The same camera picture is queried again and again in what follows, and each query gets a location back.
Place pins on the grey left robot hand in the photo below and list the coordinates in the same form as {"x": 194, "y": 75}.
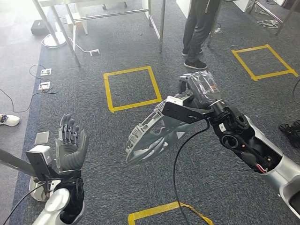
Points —
{"x": 70, "y": 155}

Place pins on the silver plastic wheel cover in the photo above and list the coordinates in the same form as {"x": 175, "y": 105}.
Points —
{"x": 145, "y": 147}

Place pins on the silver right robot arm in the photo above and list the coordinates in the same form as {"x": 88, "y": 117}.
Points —
{"x": 288, "y": 177}

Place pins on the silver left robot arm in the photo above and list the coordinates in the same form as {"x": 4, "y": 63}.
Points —
{"x": 56, "y": 202}

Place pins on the metal floor socket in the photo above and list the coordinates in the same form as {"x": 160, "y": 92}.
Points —
{"x": 44, "y": 86}
{"x": 95, "y": 52}
{"x": 46, "y": 72}
{"x": 42, "y": 138}

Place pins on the person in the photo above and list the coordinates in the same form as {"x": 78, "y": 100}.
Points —
{"x": 9, "y": 120}
{"x": 197, "y": 31}

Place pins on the yellow floor tape square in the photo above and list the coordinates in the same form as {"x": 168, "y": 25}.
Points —
{"x": 152, "y": 210}
{"x": 131, "y": 106}
{"x": 273, "y": 75}

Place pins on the white round disc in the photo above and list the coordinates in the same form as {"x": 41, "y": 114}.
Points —
{"x": 53, "y": 42}

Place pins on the black box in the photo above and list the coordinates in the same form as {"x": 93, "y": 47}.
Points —
{"x": 40, "y": 27}

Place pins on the white panel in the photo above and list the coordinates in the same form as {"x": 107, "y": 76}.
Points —
{"x": 183, "y": 7}

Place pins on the white power strip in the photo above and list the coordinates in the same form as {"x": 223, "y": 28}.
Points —
{"x": 217, "y": 30}

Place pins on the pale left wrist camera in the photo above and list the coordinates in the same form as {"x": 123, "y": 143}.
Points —
{"x": 42, "y": 152}

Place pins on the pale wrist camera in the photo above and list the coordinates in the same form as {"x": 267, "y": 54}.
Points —
{"x": 42, "y": 152}
{"x": 176, "y": 100}

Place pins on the black left camera bracket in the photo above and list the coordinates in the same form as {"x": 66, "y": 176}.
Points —
{"x": 37, "y": 164}

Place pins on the black camera bracket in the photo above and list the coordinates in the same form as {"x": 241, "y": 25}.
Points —
{"x": 37, "y": 164}
{"x": 180, "y": 113}

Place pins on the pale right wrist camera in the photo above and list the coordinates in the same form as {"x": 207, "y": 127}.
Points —
{"x": 176, "y": 100}

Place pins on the black right camera bracket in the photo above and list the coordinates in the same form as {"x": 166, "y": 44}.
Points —
{"x": 180, "y": 113}

